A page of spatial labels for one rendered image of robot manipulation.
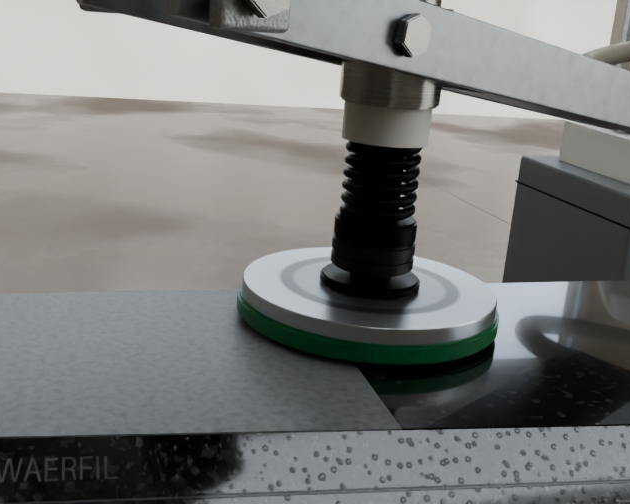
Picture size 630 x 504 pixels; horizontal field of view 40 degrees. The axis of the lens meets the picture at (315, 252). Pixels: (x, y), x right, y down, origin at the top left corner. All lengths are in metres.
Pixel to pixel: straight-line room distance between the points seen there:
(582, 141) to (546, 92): 1.11
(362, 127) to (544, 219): 1.21
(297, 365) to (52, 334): 0.19
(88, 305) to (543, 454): 0.38
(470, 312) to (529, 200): 1.23
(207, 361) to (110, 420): 0.11
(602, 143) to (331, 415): 1.32
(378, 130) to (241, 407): 0.24
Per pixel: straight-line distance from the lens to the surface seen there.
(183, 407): 0.57
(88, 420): 0.55
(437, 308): 0.69
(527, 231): 1.91
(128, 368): 0.62
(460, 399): 0.61
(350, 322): 0.64
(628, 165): 1.74
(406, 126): 0.67
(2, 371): 0.62
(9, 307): 0.73
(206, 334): 0.68
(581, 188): 1.76
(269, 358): 0.64
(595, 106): 0.82
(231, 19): 0.49
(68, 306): 0.73
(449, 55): 0.65
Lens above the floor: 1.08
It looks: 16 degrees down
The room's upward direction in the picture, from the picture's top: 5 degrees clockwise
